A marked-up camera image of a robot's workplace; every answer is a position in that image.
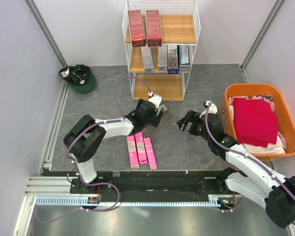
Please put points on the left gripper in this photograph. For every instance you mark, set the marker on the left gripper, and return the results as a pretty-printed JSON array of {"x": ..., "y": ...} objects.
[{"x": 155, "y": 121}]

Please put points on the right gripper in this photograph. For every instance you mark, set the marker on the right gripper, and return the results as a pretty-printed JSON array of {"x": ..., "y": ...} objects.
[{"x": 191, "y": 116}]

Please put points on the purple RiO toothpaste box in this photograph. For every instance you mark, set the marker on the purple RiO toothpaste box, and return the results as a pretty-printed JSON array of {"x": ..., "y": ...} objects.
[{"x": 173, "y": 64}]

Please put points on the silver Protefix toothpaste box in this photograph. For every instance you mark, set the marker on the silver Protefix toothpaste box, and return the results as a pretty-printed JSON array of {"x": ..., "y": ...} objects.
[{"x": 147, "y": 59}]

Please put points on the slim silver toothpaste box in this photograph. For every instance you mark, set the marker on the slim silver toothpaste box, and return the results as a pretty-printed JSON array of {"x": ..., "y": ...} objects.
[{"x": 162, "y": 58}]

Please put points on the dark red toothpaste box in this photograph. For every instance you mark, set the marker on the dark red toothpaste box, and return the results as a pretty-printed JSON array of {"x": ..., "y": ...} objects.
[{"x": 137, "y": 30}]

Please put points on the silver red box front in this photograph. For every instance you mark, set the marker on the silver red box front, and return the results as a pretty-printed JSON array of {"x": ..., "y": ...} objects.
[{"x": 154, "y": 30}]

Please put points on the silver red box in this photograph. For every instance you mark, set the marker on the silver red box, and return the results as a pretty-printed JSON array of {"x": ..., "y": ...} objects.
[
  {"x": 154, "y": 30},
  {"x": 163, "y": 109}
]

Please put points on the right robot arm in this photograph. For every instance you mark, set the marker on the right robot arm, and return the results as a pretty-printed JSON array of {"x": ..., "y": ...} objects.
[{"x": 274, "y": 192}]

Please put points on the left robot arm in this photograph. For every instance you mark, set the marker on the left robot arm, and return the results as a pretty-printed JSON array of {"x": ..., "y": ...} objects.
[{"x": 84, "y": 139}]

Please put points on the pink box left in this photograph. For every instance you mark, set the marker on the pink box left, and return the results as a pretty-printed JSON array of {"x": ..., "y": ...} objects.
[{"x": 132, "y": 151}]

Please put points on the pink box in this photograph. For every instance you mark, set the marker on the pink box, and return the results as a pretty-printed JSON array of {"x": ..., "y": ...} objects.
[
  {"x": 132, "y": 151},
  {"x": 141, "y": 152},
  {"x": 150, "y": 153}
]

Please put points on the pink box right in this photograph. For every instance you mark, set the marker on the pink box right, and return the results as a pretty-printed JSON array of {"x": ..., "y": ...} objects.
[{"x": 150, "y": 153}]

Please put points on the pink box middle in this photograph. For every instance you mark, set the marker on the pink box middle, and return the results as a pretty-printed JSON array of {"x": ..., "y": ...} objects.
[{"x": 141, "y": 152}]

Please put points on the red cloth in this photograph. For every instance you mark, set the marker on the red cloth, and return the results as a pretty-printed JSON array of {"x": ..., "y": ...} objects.
[{"x": 255, "y": 123}]

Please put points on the black green cap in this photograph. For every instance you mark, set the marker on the black green cap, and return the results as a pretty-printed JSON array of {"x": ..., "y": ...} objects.
[{"x": 79, "y": 77}]

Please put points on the white pink clothes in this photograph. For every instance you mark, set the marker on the white pink clothes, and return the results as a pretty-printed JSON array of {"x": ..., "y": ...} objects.
[{"x": 279, "y": 147}]

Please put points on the orange plastic basin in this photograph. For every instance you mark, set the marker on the orange plastic basin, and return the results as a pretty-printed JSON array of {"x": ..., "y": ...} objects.
[{"x": 285, "y": 123}]

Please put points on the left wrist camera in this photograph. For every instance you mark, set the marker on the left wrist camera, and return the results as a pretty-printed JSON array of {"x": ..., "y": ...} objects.
[{"x": 154, "y": 99}]

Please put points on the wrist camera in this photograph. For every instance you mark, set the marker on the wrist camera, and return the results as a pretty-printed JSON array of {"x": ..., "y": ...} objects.
[
  {"x": 154, "y": 99},
  {"x": 210, "y": 108}
]

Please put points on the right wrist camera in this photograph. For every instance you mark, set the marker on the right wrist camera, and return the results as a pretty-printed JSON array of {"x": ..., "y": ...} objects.
[{"x": 210, "y": 108}]

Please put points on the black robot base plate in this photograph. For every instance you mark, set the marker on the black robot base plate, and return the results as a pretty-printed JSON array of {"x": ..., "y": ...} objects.
[{"x": 197, "y": 182}]

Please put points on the white wire wooden shelf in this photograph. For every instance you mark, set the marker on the white wire wooden shelf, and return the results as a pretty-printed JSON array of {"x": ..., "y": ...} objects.
[{"x": 180, "y": 25}]

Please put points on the aluminium floor rail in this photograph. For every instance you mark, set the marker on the aluminium floor rail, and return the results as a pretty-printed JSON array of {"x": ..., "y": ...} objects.
[{"x": 46, "y": 185}]

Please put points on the slotted cable duct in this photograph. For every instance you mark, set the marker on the slotted cable duct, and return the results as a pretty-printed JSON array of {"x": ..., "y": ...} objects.
[{"x": 88, "y": 202}]

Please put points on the right aluminium frame post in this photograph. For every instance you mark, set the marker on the right aluminium frame post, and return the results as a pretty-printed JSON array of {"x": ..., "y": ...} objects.
[{"x": 262, "y": 32}]

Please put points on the aluminium frame post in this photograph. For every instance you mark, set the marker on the aluminium frame post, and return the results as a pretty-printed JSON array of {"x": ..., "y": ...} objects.
[
  {"x": 262, "y": 32},
  {"x": 45, "y": 30}
]

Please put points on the left aluminium frame post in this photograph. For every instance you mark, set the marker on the left aluminium frame post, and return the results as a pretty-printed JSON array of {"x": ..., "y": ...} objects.
[{"x": 45, "y": 30}]

